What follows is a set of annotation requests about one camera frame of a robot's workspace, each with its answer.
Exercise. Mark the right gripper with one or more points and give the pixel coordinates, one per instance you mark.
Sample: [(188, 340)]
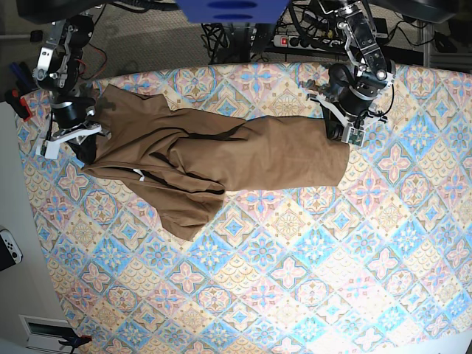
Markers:
[(68, 112)]

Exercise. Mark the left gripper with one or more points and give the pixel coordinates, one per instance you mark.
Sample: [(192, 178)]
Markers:
[(353, 95)]

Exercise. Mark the brown t-shirt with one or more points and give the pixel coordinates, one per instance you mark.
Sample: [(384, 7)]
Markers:
[(183, 162)]

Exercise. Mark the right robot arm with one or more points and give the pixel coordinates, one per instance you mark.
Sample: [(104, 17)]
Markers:
[(59, 63)]

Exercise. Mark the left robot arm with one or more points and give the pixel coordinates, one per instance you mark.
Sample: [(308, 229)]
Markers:
[(358, 32)]

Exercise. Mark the red black clamp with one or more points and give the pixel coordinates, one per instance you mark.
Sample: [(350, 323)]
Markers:
[(18, 104)]

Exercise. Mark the white power strip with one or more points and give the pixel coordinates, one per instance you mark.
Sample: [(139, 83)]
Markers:
[(318, 43)]

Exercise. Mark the handheld game console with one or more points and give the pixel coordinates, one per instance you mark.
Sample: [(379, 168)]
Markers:
[(10, 252)]

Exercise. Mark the patterned tablecloth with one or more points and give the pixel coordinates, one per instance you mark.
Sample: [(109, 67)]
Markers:
[(381, 262)]

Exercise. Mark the orange black clamp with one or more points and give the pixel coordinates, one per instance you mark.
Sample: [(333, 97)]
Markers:
[(69, 338)]

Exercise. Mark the white box device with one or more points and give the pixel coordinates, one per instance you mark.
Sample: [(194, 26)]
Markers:
[(43, 334)]

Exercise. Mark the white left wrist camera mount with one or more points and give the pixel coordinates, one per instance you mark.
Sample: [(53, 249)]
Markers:
[(355, 129)]

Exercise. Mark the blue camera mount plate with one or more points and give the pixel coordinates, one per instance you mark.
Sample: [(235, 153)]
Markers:
[(232, 11)]

